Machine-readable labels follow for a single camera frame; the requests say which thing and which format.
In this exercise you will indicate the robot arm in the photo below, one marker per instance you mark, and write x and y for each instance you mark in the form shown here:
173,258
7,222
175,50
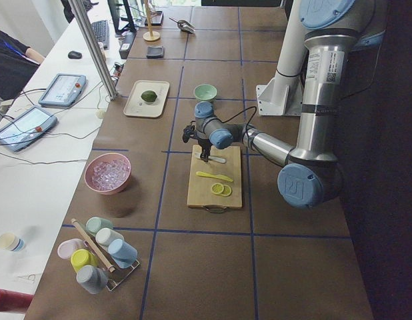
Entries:
308,83

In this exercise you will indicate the white wire cup rack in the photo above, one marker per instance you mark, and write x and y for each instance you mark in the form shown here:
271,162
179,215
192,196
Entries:
117,277

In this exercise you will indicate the wooden cutting board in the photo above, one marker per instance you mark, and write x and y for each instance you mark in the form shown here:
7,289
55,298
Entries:
199,188

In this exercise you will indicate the near teach pendant tablet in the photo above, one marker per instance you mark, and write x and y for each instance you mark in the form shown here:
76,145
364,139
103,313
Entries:
26,128

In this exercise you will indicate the red object at corner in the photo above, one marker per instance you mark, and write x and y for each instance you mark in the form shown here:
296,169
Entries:
14,302

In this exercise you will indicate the metal scoop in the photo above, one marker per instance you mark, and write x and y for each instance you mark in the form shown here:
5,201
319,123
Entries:
184,25

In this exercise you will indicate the person in black shirt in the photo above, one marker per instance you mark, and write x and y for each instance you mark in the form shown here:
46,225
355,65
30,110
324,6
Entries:
18,63

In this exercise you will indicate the black power adapter box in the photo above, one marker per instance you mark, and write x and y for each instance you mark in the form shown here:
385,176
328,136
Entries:
126,42

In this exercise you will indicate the mint green bowl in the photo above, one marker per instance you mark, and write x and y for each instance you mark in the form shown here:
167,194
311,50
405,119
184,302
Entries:
205,92

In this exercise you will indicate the grey pastel cup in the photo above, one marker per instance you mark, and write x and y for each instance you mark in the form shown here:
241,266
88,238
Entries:
92,279

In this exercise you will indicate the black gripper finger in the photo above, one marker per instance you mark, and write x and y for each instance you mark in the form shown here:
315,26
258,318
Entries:
206,154
202,154

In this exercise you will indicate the cream rabbit tray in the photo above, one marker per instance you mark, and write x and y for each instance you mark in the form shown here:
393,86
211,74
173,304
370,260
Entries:
136,107

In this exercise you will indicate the wooden mug tree stand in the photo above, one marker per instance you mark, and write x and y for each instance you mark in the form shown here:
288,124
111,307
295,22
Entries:
150,35

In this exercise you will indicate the green avocado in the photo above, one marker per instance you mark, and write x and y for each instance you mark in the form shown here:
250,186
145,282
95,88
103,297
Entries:
149,96

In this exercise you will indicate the black computer mouse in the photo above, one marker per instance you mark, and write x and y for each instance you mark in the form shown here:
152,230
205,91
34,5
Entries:
74,55

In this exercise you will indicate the white plastic spoon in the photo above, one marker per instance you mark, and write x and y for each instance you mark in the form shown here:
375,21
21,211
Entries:
211,158

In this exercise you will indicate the wooden rack handle rod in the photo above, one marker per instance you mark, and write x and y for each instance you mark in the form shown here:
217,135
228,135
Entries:
90,242

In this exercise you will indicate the green pastel cup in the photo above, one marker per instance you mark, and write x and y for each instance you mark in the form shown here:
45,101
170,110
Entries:
95,224

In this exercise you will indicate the aluminium frame post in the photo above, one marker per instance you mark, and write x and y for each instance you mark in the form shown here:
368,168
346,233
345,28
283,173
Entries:
84,24

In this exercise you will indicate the far teach pendant tablet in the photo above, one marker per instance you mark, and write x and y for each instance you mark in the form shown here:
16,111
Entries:
63,91

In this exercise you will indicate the paper cup on desk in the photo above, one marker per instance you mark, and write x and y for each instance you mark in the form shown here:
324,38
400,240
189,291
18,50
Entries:
11,242

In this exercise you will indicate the white pastel cup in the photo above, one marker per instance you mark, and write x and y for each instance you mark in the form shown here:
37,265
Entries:
105,236

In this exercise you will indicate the black monitor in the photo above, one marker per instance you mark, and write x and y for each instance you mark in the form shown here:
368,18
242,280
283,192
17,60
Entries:
121,16

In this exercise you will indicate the black keyboard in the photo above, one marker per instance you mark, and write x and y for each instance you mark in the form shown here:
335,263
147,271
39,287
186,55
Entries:
101,31

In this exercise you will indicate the teach pendant tablet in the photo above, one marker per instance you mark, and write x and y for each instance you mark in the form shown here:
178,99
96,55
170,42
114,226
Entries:
63,91
26,128

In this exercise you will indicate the white camera pole mount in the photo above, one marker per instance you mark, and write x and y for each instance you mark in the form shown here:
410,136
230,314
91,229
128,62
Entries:
282,96

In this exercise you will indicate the yellow pastel cup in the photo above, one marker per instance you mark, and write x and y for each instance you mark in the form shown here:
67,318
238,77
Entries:
81,258

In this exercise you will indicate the folded grey cloth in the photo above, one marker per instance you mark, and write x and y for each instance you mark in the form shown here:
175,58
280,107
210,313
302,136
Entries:
155,52

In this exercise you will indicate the lemon slice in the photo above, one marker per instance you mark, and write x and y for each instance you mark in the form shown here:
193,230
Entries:
217,188

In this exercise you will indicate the yellow plastic knife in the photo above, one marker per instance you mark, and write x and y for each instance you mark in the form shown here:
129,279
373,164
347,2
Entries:
213,176

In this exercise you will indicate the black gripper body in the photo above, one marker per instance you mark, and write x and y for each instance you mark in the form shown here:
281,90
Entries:
204,144

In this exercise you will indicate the pink bowl of ice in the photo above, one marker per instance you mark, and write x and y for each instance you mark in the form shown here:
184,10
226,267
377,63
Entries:
108,174

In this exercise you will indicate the pink pastel cup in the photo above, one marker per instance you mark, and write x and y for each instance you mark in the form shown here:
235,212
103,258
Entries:
68,247

